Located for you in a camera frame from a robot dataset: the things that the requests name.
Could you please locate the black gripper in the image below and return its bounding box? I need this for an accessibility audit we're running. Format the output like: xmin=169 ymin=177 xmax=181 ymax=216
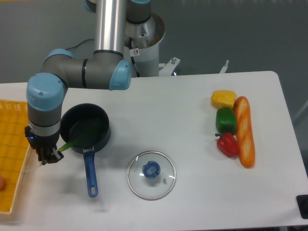
xmin=25 ymin=126 xmax=64 ymax=165

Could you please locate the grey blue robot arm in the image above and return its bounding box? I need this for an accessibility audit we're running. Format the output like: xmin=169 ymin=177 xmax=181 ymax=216
xmin=25 ymin=0 xmax=151 ymax=165

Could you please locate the yellow woven basket tray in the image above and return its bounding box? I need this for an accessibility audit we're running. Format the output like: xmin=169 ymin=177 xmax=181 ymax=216
xmin=0 ymin=100 xmax=29 ymax=215

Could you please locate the glass lid with blue knob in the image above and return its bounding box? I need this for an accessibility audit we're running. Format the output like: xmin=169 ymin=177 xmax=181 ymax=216
xmin=127 ymin=151 xmax=177 ymax=201

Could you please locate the red bell pepper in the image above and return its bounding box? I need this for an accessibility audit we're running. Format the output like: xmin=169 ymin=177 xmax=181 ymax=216
xmin=215 ymin=133 xmax=240 ymax=158

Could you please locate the green bell pepper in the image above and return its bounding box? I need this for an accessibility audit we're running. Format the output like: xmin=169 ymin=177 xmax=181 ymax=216
xmin=216 ymin=107 xmax=237 ymax=135

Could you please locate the yellow bell pepper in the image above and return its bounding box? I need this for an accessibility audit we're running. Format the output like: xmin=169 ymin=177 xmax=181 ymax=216
xmin=210 ymin=90 xmax=237 ymax=109

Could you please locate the orange baguette bread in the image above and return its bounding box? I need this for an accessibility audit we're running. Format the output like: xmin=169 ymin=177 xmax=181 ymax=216
xmin=233 ymin=96 xmax=255 ymax=168

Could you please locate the black object at table edge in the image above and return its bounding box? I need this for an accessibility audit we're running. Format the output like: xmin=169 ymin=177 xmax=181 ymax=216
xmin=296 ymin=194 xmax=308 ymax=219

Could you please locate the dark pot with blue handle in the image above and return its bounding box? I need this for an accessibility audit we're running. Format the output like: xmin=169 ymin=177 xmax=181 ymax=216
xmin=58 ymin=103 xmax=111 ymax=197

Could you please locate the black cable on floor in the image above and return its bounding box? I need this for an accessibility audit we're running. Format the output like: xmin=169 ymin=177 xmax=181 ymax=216
xmin=64 ymin=38 xmax=95 ymax=51

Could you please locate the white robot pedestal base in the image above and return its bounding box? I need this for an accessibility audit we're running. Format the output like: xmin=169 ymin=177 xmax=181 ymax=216
xmin=124 ymin=13 xmax=180 ymax=77

